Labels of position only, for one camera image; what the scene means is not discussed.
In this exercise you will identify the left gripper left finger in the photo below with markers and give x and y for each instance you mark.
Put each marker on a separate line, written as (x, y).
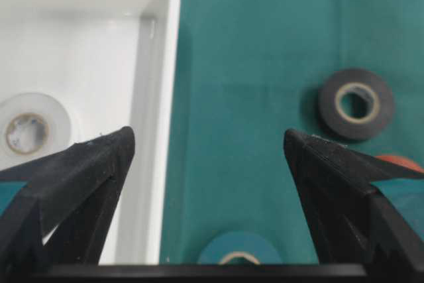
(64, 204)

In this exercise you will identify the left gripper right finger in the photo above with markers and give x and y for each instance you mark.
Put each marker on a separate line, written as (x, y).
(349, 218)

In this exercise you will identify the red tape roll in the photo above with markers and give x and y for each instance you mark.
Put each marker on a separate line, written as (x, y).
(401, 161)

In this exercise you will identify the white tape roll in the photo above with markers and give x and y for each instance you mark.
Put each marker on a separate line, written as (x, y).
(33, 125)

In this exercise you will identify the teal green tape roll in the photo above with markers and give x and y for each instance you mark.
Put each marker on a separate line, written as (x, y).
(239, 247)

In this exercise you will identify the black tape roll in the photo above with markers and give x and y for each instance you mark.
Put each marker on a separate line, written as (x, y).
(356, 104)

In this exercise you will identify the white plastic tray case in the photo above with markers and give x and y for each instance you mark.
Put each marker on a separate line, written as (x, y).
(110, 63)

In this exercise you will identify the green table cloth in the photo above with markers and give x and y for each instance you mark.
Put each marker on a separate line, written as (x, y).
(247, 70)

